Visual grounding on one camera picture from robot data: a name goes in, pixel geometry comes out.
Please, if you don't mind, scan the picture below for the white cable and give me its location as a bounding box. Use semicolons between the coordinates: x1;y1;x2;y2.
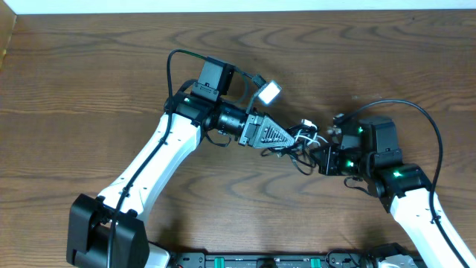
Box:
293;118;330;147

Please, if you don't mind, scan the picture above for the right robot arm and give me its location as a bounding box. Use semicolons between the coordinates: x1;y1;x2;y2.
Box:
312;116;475;267

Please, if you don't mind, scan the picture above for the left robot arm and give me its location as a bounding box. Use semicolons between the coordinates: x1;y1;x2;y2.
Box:
66;57;295;267

